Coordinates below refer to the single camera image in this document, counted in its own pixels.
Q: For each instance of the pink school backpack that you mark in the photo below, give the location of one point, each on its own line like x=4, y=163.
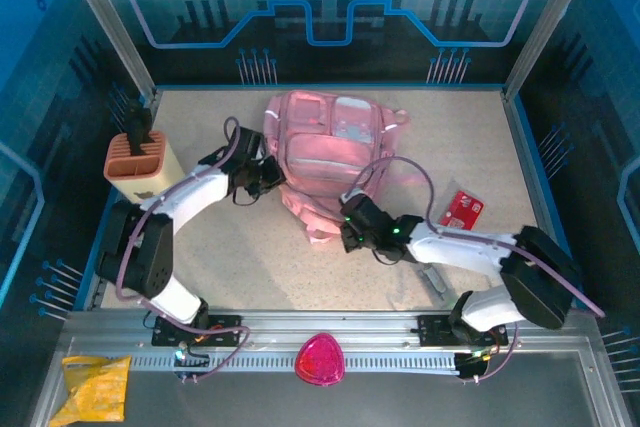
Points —
x=320, y=152

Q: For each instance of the red stationery packet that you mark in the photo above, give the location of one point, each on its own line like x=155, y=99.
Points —
x=462, y=209

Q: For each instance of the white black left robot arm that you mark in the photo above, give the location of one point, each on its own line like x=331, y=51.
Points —
x=195, y=192

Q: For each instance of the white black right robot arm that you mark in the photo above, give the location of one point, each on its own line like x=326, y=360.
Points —
x=460, y=252

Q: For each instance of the yellow plastic bag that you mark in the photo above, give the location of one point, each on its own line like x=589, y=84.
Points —
x=92, y=389

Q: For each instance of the small grey metal clip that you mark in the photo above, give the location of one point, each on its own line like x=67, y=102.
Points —
x=435, y=283

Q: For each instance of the aluminium front platform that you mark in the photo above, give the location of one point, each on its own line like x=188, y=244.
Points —
x=350, y=322

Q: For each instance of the beige holder orange slotted top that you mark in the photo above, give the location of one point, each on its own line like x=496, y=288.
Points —
x=150, y=182

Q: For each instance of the pink rounded triangular button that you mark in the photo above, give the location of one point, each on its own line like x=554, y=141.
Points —
x=320, y=359

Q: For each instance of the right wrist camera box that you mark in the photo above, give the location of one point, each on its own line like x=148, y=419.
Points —
x=352, y=195

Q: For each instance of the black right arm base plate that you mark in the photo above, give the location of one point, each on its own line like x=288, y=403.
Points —
x=432, y=331

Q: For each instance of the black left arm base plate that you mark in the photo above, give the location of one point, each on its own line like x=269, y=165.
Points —
x=225, y=332

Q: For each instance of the aluminium frame post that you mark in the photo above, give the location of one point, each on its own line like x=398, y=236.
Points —
x=550, y=12
x=107, y=12

